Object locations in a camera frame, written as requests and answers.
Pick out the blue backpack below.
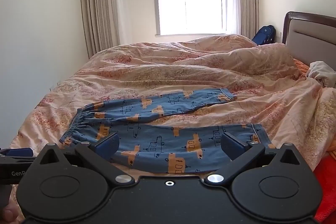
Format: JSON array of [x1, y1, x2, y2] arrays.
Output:
[[251, 25, 276, 46]]

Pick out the blue printed pants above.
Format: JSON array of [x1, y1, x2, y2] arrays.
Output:
[[59, 88, 276, 176]]

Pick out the floral peach duvet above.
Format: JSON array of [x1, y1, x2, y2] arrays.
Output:
[[9, 34, 336, 216]]

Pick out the red blanket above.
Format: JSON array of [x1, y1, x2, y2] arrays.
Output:
[[312, 154, 336, 223]]

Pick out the brown padded headboard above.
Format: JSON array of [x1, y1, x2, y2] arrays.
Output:
[[282, 11, 336, 69]]

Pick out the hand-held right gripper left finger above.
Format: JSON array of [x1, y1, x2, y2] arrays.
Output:
[[34, 132, 134, 185]]

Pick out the white crumpled cloth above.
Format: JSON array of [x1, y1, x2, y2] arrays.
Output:
[[306, 61, 336, 88]]

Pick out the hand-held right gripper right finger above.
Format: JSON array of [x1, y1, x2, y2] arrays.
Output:
[[205, 132, 301, 185]]

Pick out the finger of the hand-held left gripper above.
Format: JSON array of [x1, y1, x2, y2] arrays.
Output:
[[0, 147, 33, 158]]

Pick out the person's left hand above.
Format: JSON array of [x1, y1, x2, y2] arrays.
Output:
[[2, 202, 21, 223]]

